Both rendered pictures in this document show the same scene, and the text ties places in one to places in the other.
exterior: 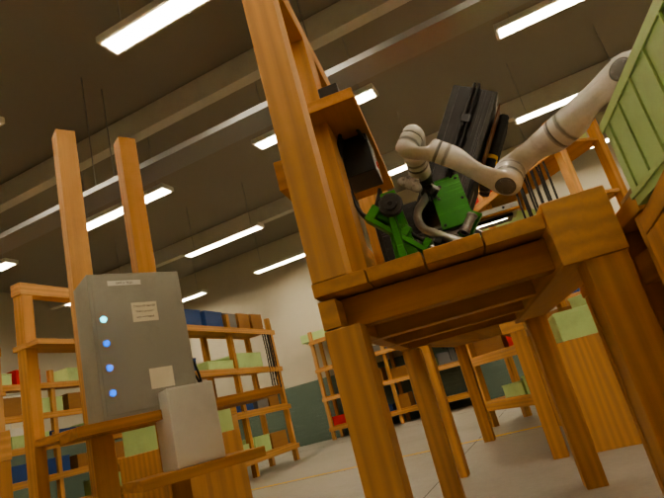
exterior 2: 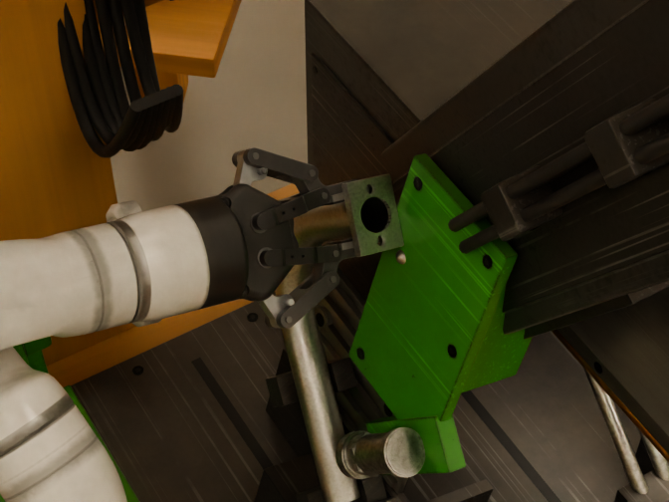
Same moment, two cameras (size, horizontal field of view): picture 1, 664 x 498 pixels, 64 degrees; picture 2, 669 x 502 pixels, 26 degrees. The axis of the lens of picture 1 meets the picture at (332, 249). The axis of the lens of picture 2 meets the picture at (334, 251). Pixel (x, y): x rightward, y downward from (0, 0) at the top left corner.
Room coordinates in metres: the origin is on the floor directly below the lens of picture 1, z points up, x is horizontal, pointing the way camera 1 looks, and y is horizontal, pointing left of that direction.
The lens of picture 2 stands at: (1.30, -0.91, 2.02)
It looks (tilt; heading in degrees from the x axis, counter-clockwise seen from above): 49 degrees down; 48
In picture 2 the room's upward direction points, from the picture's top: straight up
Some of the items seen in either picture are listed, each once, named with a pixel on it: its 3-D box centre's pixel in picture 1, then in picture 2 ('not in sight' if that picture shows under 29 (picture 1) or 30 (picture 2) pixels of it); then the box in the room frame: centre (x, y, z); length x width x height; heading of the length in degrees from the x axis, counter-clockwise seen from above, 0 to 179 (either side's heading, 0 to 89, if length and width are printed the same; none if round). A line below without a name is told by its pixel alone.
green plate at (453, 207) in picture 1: (451, 205); (460, 292); (1.84, -0.46, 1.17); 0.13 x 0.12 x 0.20; 169
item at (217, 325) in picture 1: (226, 393); not in sight; (7.43, 1.90, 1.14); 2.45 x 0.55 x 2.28; 160
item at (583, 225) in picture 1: (542, 280); not in sight; (1.87, -0.69, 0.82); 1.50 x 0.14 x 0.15; 169
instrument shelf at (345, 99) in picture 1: (347, 157); not in sight; (1.97, -0.16, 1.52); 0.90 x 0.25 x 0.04; 169
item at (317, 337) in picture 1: (384, 366); not in sight; (10.89, -0.43, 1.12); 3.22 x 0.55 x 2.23; 70
